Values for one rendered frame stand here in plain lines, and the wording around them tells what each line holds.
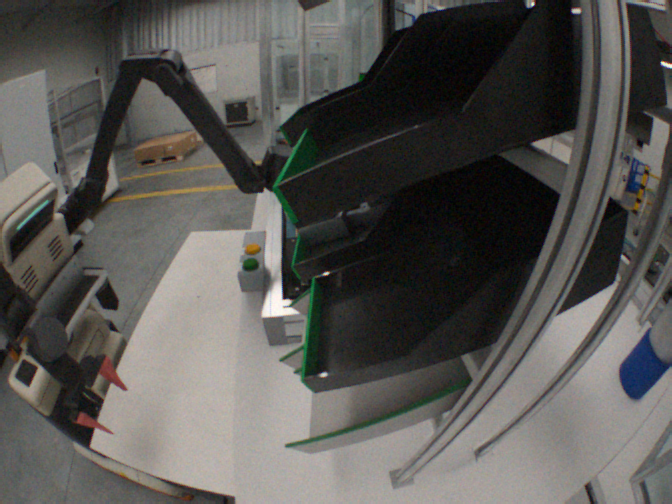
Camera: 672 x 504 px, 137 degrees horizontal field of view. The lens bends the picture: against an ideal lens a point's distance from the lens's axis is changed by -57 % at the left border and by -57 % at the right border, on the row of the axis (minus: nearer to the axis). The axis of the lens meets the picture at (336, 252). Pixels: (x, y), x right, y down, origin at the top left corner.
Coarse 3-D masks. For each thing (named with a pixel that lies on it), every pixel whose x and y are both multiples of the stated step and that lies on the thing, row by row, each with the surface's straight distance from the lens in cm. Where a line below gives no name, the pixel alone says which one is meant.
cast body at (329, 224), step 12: (336, 216) 37; (348, 216) 38; (360, 216) 38; (300, 228) 39; (312, 228) 38; (324, 228) 38; (336, 228) 38; (348, 228) 38; (312, 240) 39; (324, 240) 39
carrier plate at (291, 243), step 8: (288, 240) 84; (296, 240) 83; (288, 248) 80; (288, 256) 77; (288, 264) 75; (288, 272) 72; (288, 280) 70; (296, 280) 70; (288, 288) 68; (296, 288) 67; (304, 288) 67; (296, 296) 66
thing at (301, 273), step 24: (456, 168) 30; (480, 168) 31; (408, 192) 30; (432, 192) 31; (384, 216) 31; (408, 216) 31; (336, 240) 39; (360, 240) 32; (384, 240) 32; (312, 264) 34; (336, 264) 34
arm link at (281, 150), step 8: (280, 144) 79; (272, 152) 75; (280, 152) 75; (288, 152) 76; (264, 160) 78; (272, 160) 76; (280, 160) 75; (264, 168) 77; (272, 168) 77; (280, 168) 76; (264, 176) 78; (248, 184) 77; (256, 184) 77; (264, 184) 78; (248, 192) 79; (256, 192) 79
